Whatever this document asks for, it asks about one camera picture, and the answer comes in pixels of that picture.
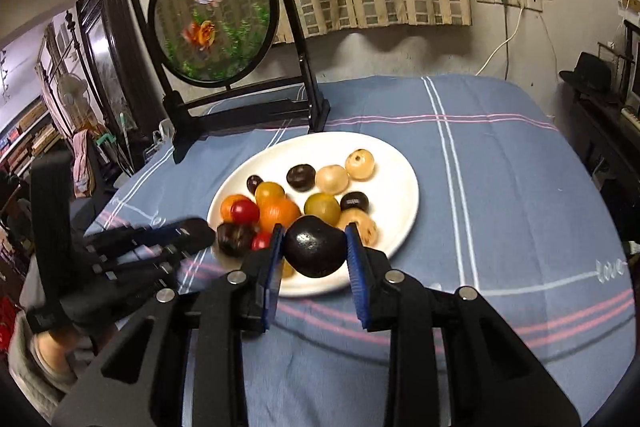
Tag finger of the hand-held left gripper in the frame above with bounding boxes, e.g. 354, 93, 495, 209
82, 217, 217, 258
87, 252, 186, 303

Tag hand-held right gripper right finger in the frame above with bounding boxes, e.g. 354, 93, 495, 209
344, 222, 583, 427

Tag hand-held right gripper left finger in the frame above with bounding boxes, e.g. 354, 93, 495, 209
52, 224, 286, 427

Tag dark water chestnut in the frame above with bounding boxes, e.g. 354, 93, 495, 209
286, 164, 317, 193
283, 215, 347, 279
216, 222, 258, 258

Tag mandarin orange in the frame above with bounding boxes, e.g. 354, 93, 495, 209
220, 194, 251, 228
259, 198, 302, 233

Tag spotted peeled water chestnut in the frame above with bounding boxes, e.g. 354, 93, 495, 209
336, 208, 378, 248
346, 148, 377, 181

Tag orange yellow tomato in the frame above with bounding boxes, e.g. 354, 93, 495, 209
255, 181, 287, 208

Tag yellow green tomato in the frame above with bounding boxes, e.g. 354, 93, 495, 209
304, 192, 342, 224

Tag smooth dark chestnut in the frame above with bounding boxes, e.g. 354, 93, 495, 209
340, 191, 371, 214

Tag white oval plate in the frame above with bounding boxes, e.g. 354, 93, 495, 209
206, 132, 420, 298

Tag plain peeled water chestnut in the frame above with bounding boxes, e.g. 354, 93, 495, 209
316, 164, 350, 195

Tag person's left forearm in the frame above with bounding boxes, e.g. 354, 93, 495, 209
7, 307, 81, 420

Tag person's left hand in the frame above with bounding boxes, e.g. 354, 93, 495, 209
31, 327, 93, 380

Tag pink hanging cloth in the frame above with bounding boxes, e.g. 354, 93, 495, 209
72, 130, 103, 198

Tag wooden shelf with boxes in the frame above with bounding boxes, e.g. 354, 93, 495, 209
0, 100, 66, 178

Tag white standing fan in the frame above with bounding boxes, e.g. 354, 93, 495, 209
56, 73, 90, 108

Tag black pole stand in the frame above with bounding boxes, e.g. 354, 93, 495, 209
64, 10, 88, 128

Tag blue striped tablecloth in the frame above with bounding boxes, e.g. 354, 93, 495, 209
82, 74, 638, 427

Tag goldfish screen on black stand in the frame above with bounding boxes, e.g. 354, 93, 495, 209
128, 0, 332, 165

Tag black desk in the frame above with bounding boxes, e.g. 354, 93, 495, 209
570, 92, 640, 218

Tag black hat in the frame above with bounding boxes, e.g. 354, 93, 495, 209
559, 52, 616, 98

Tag white power cable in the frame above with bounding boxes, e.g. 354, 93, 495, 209
475, 4, 526, 77

